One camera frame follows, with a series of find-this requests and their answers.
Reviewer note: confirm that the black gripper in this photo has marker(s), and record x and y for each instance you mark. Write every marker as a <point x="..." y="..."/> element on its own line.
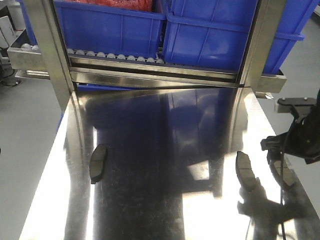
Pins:
<point x="303" y="136"/>

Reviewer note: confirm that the grey brake pad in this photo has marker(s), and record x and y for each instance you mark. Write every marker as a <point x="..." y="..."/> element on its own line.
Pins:
<point x="97" y="163"/>
<point x="282" y="174"/>
<point x="244" y="171"/>

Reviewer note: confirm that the right blue plastic bin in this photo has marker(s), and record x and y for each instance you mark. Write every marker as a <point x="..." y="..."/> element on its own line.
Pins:
<point x="214" y="33"/>

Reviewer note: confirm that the blue plastic bin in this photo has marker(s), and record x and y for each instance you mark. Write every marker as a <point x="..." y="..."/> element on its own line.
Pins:
<point x="106" y="29"/>
<point x="214" y="33"/>

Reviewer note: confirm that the red material in bin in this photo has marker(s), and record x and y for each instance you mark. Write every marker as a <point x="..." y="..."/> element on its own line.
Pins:
<point x="139" y="5"/>

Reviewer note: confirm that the lower blue bin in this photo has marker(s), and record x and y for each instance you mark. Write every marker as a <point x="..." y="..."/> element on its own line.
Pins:
<point x="94" y="87"/>

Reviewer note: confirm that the left blue plastic bin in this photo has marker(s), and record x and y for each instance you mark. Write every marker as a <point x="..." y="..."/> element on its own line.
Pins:
<point x="106" y="29"/>

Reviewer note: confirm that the stainless steel roller rack frame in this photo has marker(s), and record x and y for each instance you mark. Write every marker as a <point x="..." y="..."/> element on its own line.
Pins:
<point x="65" y="71"/>

